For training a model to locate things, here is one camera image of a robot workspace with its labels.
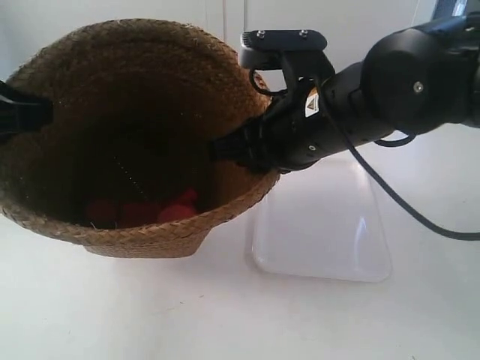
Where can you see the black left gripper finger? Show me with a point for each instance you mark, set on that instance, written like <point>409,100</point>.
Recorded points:
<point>22,113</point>

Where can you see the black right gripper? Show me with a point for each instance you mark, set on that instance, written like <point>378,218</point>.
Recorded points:
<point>293,135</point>

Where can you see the brown woven wicker basket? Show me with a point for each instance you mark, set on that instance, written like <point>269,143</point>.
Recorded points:
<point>135,103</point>

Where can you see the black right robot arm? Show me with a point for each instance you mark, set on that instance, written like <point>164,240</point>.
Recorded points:
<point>413,81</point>

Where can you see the dark red round object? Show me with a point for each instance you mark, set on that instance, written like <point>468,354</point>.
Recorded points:
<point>188,198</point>

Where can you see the red cylinder one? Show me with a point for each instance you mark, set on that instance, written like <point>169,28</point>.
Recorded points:
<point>176,212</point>

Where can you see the white rectangular plastic tray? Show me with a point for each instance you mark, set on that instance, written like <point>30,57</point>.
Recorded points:
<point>323,222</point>

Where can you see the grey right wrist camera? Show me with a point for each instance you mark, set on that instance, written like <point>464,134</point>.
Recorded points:
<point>296,53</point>

